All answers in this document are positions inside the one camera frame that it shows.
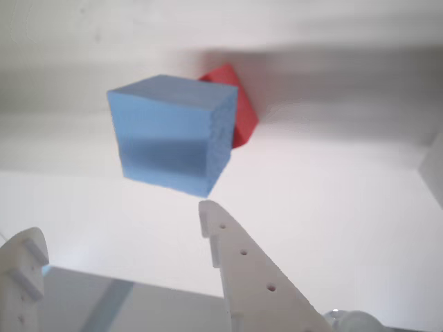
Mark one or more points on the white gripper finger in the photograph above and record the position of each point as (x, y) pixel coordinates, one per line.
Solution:
(256, 297)
(17, 276)

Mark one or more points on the blue foam cube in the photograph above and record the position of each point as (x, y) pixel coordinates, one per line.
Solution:
(162, 131)

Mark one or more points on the red foam cube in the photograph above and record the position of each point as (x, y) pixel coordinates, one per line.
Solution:
(245, 117)

